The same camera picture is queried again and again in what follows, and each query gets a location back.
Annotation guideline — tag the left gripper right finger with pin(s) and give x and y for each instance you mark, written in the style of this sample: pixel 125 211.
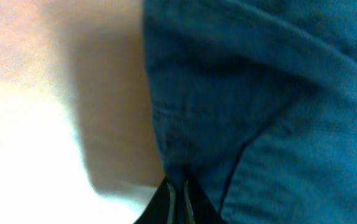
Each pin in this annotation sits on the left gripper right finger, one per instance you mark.
pixel 198 208

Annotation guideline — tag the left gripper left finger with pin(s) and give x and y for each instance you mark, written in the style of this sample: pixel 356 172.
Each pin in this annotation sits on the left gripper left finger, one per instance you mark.
pixel 161 207

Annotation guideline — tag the navy blue shorts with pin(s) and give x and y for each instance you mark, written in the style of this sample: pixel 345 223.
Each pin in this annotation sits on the navy blue shorts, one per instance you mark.
pixel 257 100

